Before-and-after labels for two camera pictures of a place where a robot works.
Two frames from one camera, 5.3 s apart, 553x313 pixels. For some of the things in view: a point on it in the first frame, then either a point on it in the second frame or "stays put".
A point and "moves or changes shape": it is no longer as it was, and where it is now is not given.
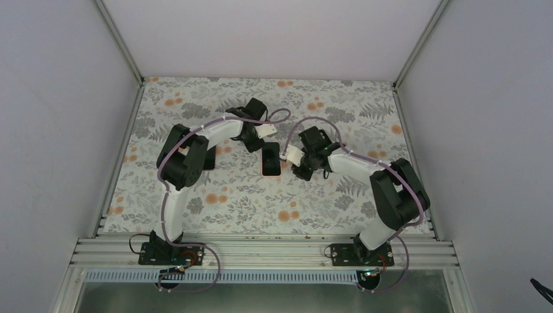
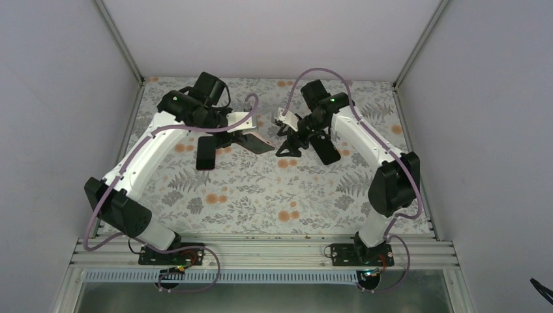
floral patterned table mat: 285,157 stays put
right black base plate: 357,255 stays put
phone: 270,159 moves or changes shape
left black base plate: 166,253 stays put
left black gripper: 252,147 to 229,139
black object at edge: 543,290 stays put
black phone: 210,159 stays put
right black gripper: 304,175 to 291,136
